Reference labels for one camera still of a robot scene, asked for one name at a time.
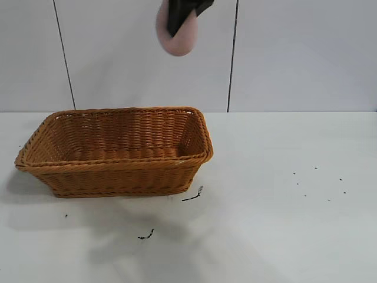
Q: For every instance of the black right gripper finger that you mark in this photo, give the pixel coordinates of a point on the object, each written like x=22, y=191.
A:
x=203, y=6

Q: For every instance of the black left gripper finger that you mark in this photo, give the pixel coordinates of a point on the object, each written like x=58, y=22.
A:
x=179, y=14

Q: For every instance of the pink peach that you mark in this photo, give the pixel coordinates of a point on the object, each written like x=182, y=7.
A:
x=179, y=44

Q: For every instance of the brown wicker basket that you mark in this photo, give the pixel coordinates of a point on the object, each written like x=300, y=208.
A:
x=117, y=153

